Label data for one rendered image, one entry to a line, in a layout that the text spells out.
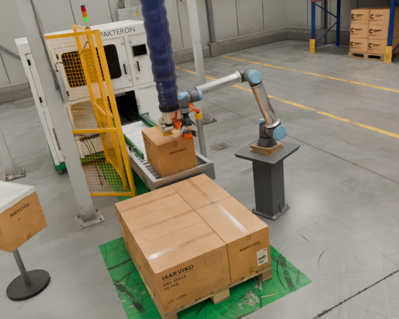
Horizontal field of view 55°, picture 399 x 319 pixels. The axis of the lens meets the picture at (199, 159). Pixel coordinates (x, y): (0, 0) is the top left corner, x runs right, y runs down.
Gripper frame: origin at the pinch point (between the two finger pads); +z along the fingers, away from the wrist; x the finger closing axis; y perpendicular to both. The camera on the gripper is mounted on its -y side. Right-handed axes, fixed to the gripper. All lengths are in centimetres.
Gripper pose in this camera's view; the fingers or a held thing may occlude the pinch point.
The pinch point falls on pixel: (189, 133)
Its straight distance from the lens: 338.6
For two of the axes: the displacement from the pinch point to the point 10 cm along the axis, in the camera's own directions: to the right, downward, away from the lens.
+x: -9.5, 2.4, -2.2
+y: -3.0, -3.7, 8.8
